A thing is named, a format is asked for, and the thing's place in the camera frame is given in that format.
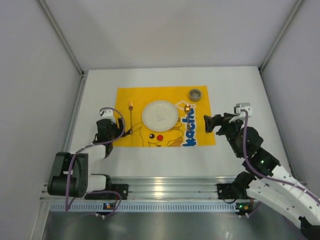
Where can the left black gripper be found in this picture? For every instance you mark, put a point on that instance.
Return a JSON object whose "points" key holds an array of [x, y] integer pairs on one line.
{"points": [[116, 129]]}

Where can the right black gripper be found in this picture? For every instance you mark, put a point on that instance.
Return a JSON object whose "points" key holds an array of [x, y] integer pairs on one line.
{"points": [[220, 123]]}

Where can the copper fork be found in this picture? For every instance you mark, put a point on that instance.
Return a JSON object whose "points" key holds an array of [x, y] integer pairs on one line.
{"points": [[130, 107]]}

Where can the yellow Pikachu placemat cloth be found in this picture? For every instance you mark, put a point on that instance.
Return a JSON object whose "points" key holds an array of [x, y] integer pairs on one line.
{"points": [[178, 136]]}

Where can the copper spoon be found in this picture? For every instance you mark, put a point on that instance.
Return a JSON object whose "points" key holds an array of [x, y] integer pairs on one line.
{"points": [[187, 110]]}

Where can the small grey cup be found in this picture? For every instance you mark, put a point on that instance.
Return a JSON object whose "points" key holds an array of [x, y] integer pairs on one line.
{"points": [[194, 95]]}

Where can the white paper plate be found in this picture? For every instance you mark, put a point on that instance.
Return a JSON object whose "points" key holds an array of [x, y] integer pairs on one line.
{"points": [[160, 116]]}

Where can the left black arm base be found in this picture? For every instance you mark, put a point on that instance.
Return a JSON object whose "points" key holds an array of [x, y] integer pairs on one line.
{"points": [[116, 192]]}

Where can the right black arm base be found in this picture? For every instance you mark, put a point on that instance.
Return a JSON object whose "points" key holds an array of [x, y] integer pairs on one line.
{"points": [[227, 193]]}

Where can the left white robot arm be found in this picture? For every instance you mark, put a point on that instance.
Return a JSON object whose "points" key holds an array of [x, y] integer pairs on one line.
{"points": [[71, 174]]}

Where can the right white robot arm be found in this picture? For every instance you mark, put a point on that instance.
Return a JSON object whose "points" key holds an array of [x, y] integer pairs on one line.
{"points": [[264, 178]]}

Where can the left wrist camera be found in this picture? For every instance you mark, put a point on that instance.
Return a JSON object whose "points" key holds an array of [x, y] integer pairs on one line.
{"points": [[106, 113]]}

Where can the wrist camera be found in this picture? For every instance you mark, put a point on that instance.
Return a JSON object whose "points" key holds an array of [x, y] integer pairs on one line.
{"points": [[106, 113], [242, 108]]}

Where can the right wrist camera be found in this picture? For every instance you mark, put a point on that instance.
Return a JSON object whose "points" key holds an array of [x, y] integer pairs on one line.
{"points": [[242, 108]]}

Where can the aluminium mounting rail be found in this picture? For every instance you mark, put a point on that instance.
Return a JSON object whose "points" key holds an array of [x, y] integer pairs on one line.
{"points": [[158, 188]]}

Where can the perforated grey cable duct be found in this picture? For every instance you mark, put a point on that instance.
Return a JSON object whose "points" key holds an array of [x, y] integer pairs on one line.
{"points": [[144, 207]]}

